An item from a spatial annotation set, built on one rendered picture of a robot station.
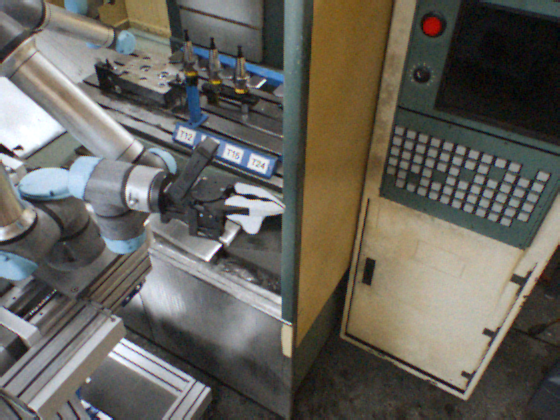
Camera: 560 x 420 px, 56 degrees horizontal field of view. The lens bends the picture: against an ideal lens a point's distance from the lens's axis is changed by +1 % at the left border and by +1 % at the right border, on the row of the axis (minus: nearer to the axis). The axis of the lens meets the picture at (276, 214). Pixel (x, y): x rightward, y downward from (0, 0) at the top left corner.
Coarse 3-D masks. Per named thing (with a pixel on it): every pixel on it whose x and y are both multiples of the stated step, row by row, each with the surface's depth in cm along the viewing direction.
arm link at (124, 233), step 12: (96, 216) 90; (108, 216) 89; (120, 216) 89; (132, 216) 91; (144, 216) 96; (108, 228) 91; (120, 228) 91; (132, 228) 93; (144, 228) 99; (108, 240) 93; (120, 240) 93; (132, 240) 94; (144, 240) 98; (120, 252) 96
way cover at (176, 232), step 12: (156, 216) 198; (156, 228) 194; (168, 228) 195; (180, 228) 196; (228, 228) 196; (240, 228) 198; (168, 240) 192; (180, 240) 192; (192, 240) 193; (204, 240) 193; (228, 240) 193; (192, 252) 189; (204, 252) 190; (216, 252) 191
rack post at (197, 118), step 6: (186, 84) 199; (192, 90) 200; (192, 96) 202; (198, 96) 205; (192, 102) 204; (198, 102) 206; (192, 108) 206; (198, 108) 208; (192, 114) 208; (198, 114) 209; (204, 114) 215; (192, 120) 210; (198, 120) 211; (204, 120) 213; (192, 126) 209
